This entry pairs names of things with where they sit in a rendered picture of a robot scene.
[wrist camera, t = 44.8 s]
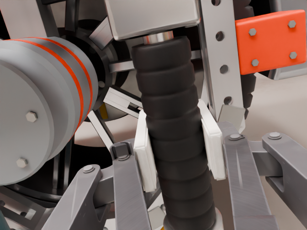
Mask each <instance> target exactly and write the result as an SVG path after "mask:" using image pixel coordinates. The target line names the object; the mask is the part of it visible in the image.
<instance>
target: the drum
mask: <svg viewBox="0 0 307 230"><path fill-rule="evenodd" d="M97 95H98V79H97V75H96V72H95V69H94V66H93V64H92V63H91V61H90V60H89V58H88V57H87V56H86V54H85V53H84V52H83V51H82V50H81V49H80V48H78V47H77V46H76V45H74V44H73V43H71V42H69V41H67V40H64V39H62V38H59V37H25V38H18V39H9V40H2V41H0V186H2V185H10V184H14V183H18V182H20V181H23V180H25V179H27V178H29V177H30V176H32V175H33V174H35V173H36V172H37V171H38V170H39V169H40V168H41V167H42V166H43V165H44V163H45V162H46V161H48V160H50V159H52V158H53V157H55V156H56V155H57V154H59V153H60V152H61V151H62V150H63V148H64V147H65V146H66V144H67V143H68V142H69V141H70V139H71V138H72V136H73V135H74V134H75V132H76V131H77V129H78V128H79V127H80V126H81V124H82V123H83V122H84V120H85V119H86V117H87V115H88V114H89V113H90V112H91V110H92V109H93V107H94V105H95V102H96V100H97Z"/></svg>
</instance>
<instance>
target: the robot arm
mask: <svg viewBox="0 0 307 230"><path fill-rule="evenodd" d="M197 106H198V107H199V108H200V112H201V123H202V125H201V127H202V130H203V135H204V142H205V145H204V147H205V150H206V156H207V159H208V162H209V165H210V168H211V170H212V174H213V176H214V179H216V180H217V181H218V180H224V179H226V178H227V177H228V180H229V188H230V196H231V203H232V211H233V222H234V229H235V230H280V228H279V226H278V223H277V220H276V217H275V215H272V214H271V211H270V208H269V205H268V202H267V198H266V195H265V192H264V189H263V186H262V182H261V180H260V176H265V179H266V181H267V182H268V184H269V185H270V186H271V187H272V188H273V189H274V191H275V192H276V193H277V194H278V195H279V197H280V198H281V199H282V200H283V202H284V203H285V204H286V205H287V206H288V208H289V209H290V210H291V211H292V212H293V214H294V215H295V216H296V217H297V218H298V219H299V221H300V222H301V223H302V224H303V226H304V227H305V228H306V229H307V149H306V148H304V147H303V146H302V145H300V144H299V143H298V142H296V141H295V140H293V139H292V138H291V137H289V136H288V135H287V134H284V133H281V132H270V133H267V134H264V135H263V136H262V141H248V138H247V136H246V135H243V134H239V132H238V131H237V129H236V128H235V127H234V125H233V124H232V123H231V122H228V121H223V122H218V123H216V122H215V120H214V118H213V116H212V115H211V113H210V111H209V109H208V108H207V106H206V104H205V103H204V101H203V100H202V99H199V103H198V105H197ZM145 118H146V114H145V113H144V111H143V110H141V111H140V112H139V118H138V125H137V131H136V137H135V138H132V139H127V140H125V141H120V142H117V143H114V144H112V145H111V146H110V148H109V150H110V153H111V157H112V163H113V165H111V166H110V167H107V168H104V169H101V168H100V166H99V165H97V164H91V165H87V166H84V167H83V168H81V169H80V170H79V171H78V172H77V174H76V175H75V177H74V179H73V180H72V182H71V184H70V185H69V186H68V188H67V190H66V191H65V193H64V194H63V196H62V198H61V199H60V201H59V202H58V204H57V205H56V207H55V209H54V210H53V212H52V213H51V215H50V216H49V218H48V220H47V221H46V223H45V225H44V226H43V227H42V229H41V230H103V229H104V226H105V223H106V220H107V217H108V214H109V211H110V208H111V202H113V201H115V221H116V230H152V227H151V224H150V219H149V215H148V210H147V206H146V202H145V197H144V194H143V190H144V191H145V192H152V191H155V189H156V164H155V158H154V154H153V150H152V146H151V141H150V136H151V135H150V134H149V132H148V128H147V124H146V120H145ZM227 173H228V174H227ZM142 187H143V188H142Z"/></svg>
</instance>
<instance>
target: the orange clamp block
mask: <svg viewBox="0 0 307 230"><path fill-rule="evenodd" d="M235 28H236V38H237V47H238V60H239V69H240V74H241V75H245V74H250V73H256V72H262V71H266V70H272V69H276V68H283V67H288V66H293V65H298V64H303V63H305V62H306V60H307V48H306V13H305V11H304V10H288V11H279V12H274V13H269V14H265V15H260V16H254V17H250V18H245V19H241V20H236V21H235Z"/></svg>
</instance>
